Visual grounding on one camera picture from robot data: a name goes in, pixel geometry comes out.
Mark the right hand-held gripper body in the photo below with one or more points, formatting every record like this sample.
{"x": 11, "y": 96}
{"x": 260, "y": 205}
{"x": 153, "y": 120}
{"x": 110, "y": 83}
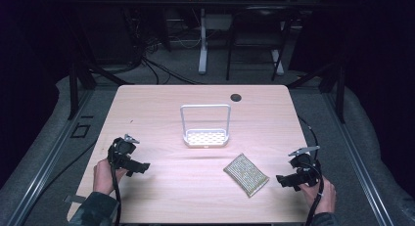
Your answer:
{"x": 306, "y": 169}

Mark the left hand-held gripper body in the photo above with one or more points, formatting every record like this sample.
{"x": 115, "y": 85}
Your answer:
{"x": 121, "y": 151}

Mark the person's right hand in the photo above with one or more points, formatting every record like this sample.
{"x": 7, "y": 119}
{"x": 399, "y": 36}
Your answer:
{"x": 321, "y": 196}

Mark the person's left hand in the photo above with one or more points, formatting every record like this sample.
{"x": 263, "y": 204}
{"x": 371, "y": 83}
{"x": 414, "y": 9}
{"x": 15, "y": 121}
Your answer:
{"x": 103, "y": 180}

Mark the green mesh sponge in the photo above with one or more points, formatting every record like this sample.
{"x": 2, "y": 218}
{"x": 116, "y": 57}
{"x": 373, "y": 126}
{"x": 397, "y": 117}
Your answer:
{"x": 246, "y": 174}

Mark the black tape square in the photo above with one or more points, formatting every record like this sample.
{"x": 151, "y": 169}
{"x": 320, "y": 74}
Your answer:
{"x": 80, "y": 130}

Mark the grey tape strip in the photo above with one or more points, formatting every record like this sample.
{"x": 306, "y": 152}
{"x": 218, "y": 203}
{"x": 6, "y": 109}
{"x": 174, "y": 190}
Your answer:
{"x": 74, "y": 199}

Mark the white sponge rack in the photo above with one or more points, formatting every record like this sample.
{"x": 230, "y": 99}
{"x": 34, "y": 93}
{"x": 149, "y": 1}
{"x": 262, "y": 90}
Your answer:
{"x": 206, "y": 138}

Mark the black metal stand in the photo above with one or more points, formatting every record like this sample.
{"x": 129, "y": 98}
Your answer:
{"x": 339, "y": 92}
{"x": 74, "y": 89}

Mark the black chair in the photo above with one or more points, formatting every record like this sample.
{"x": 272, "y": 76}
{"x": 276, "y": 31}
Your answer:
{"x": 257, "y": 33}

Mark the aluminium floor rail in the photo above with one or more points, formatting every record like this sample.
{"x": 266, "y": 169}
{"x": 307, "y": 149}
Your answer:
{"x": 49, "y": 160}
{"x": 359, "y": 160}

